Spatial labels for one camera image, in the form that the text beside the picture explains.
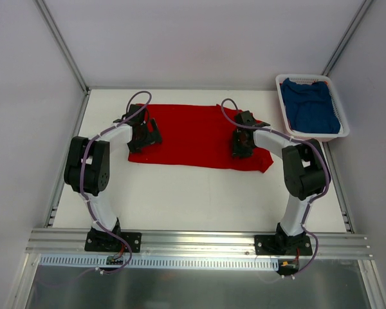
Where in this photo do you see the red t shirt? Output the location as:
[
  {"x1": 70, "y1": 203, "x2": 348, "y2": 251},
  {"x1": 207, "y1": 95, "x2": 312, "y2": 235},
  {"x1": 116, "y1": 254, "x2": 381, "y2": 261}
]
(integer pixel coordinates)
[{"x1": 128, "y1": 104, "x2": 273, "y2": 173}]

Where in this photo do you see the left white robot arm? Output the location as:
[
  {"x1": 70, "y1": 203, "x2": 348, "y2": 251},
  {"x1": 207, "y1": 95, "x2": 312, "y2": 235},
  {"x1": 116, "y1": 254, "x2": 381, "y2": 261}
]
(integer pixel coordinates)
[{"x1": 64, "y1": 104, "x2": 162, "y2": 252}]

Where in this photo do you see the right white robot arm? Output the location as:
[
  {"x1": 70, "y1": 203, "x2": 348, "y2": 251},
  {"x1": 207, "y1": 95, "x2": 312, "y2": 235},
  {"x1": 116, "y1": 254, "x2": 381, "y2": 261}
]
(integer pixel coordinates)
[{"x1": 232, "y1": 111, "x2": 330, "y2": 256}]

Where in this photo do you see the blue t shirt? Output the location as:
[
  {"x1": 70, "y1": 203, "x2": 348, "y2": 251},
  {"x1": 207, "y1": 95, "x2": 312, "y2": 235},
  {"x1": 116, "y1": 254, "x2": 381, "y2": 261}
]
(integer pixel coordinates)
[{"x1": 280, "y1": 79, "x2": 341, "y2": 134}]

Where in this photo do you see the white plastic basket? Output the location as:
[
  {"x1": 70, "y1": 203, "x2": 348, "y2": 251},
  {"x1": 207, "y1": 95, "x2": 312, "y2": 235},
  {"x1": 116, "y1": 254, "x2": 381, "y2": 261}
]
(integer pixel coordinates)
[{"x1": 275, "y1": 74, "x2": 350, "y2": 142}]

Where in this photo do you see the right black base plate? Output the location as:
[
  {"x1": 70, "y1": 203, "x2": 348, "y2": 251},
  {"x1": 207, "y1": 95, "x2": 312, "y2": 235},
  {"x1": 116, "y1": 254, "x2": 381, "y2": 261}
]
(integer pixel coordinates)
[{"x1": 254, "y1": 234, "x2": 313, "y2": 256}]

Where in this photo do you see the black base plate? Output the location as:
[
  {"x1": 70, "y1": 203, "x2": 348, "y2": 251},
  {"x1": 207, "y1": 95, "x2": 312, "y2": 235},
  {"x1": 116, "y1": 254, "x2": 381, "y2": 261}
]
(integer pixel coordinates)
[
  {"x1": 254, "y1": 234, "x2": 313, "y2": 256},
  {"x1": 84, "y1": 229, "x2": 142, "y2": 253}
]

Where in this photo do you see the aluminium mounting rail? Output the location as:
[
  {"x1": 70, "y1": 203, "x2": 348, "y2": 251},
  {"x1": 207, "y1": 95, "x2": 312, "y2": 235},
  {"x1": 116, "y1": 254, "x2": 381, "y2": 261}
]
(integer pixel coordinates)
[{"x1": 25, "y1": 228, "x2": 374, "y2": 260}]

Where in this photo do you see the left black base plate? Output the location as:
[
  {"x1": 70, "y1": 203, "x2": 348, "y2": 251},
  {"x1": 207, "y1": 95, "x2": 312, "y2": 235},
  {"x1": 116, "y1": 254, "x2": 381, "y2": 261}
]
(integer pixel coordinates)
[{"x1": 84, "y1": 229, "x2": 142, "y2": 253}]

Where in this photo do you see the left aluminium frame post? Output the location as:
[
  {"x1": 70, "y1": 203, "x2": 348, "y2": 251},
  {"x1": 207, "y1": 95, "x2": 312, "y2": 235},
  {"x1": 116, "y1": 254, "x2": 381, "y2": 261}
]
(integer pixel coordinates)
[{"x1": 33, "y1": 0, "x2": 89, "y2": 94}]

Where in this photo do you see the aluminium frame post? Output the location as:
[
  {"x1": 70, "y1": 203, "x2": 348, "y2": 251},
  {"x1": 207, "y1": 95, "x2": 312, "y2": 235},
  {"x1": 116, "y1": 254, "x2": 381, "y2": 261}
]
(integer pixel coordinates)
[
  {"x1": 33, "y1": 0, "x2": 89, "y2": 94},
  {"x1": 322, "y1": 0, "x2": 375, "y2": 76}
]

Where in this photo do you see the white slotted cable duct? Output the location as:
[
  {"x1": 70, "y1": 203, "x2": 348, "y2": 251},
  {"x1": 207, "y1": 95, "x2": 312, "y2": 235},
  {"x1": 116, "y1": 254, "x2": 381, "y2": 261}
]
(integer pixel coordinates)
[{"x1": 39, "y1": 254, "x2": 279, "y2": 272}]

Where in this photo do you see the right aluminium frame post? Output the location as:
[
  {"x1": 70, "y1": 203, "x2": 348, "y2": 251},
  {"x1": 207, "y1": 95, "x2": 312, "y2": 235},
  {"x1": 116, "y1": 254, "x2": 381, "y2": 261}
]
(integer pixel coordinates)
[{"x1": 322, "y1": 0, "x2": 375, "y2": 76}]

